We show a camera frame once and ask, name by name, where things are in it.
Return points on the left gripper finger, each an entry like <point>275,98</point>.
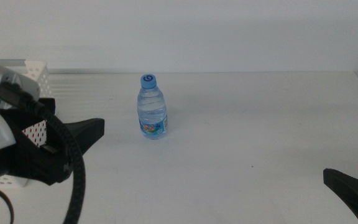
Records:
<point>49,105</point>
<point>90,130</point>

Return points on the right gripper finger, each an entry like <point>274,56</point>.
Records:
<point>353,189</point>

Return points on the small blue-capped water bottle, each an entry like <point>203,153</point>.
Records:
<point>152,109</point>

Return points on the white perforated plastic basket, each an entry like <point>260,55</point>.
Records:
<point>39,74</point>

